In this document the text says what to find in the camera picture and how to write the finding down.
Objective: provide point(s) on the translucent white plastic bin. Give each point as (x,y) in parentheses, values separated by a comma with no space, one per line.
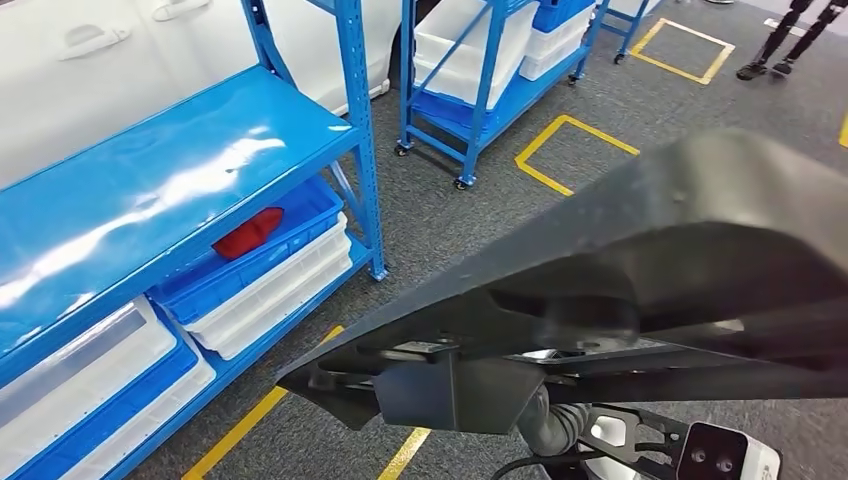
(79,371)

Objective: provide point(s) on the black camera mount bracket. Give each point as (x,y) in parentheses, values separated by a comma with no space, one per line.
(662,434)

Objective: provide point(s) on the large white plastic bin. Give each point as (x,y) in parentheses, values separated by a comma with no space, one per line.
(437,26)

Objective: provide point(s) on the yellow floor tape square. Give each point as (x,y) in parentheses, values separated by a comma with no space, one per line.
(237,434)
(538,142)

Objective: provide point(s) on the black plastic bracket part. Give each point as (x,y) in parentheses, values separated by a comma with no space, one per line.
(662,218)

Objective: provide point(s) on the blue plastic bin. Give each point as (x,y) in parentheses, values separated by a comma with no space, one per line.
(132,404)
(560,13)
(265,262)

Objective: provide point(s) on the blue wheeled shelf cart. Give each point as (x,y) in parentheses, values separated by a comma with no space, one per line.
(484,99)
(629,30)

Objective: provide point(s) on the large blue metal shelf rack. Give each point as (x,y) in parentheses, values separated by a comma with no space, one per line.
(166,146)

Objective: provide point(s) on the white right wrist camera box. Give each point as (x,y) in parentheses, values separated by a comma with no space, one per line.
(748,464)

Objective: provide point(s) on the white plastic bin stack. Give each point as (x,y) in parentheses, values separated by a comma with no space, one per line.
(550,53)

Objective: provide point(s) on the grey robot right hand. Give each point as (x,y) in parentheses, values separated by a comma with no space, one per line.
(533,424)

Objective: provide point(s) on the white car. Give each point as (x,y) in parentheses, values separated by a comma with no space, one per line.
(132,86)

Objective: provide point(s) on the red plastic part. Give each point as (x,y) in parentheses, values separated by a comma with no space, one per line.
(248,232)

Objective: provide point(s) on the person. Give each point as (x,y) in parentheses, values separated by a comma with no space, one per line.
(752,71)

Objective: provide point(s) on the blue plastic tray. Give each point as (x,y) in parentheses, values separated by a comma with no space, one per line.
(444,109)

